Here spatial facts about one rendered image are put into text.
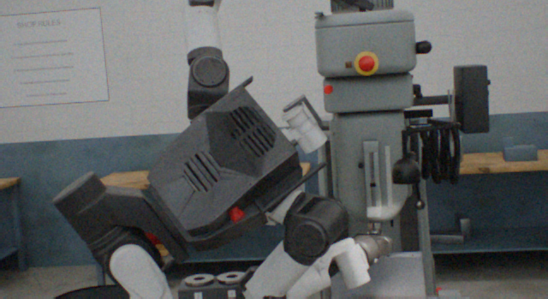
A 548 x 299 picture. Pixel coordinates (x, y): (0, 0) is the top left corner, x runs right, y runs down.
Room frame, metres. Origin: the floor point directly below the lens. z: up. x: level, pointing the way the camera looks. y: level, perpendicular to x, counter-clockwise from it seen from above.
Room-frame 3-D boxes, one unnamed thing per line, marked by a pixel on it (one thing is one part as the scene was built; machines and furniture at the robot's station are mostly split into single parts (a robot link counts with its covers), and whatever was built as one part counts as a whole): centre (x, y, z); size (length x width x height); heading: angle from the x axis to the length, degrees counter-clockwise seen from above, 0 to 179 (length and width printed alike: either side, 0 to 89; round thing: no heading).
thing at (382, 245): (1.94, -0.23, 1.24); 0.13 x 0.12 x 0.10; 64
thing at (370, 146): (1.91, -0.26, 1.45); 0.04 x 0.04 x 0.21; 83
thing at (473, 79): (2.28, -0.64, 1.62); 0.20 x 0.09 x 0.21; 173
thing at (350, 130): (2.02, -0.27, 1.47); 0.21 x 0.19 x 0.32; 83
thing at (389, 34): (2.03, -0.27, 1.81); 0.47 x 0.26 x 0.16; 173
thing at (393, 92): (2.06, -0.28, 1.68); 0.34 x 0.24 x 0.10; 173
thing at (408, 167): (1.80, -0.33, 1.48); 0.07 x 0.07 x 0.06
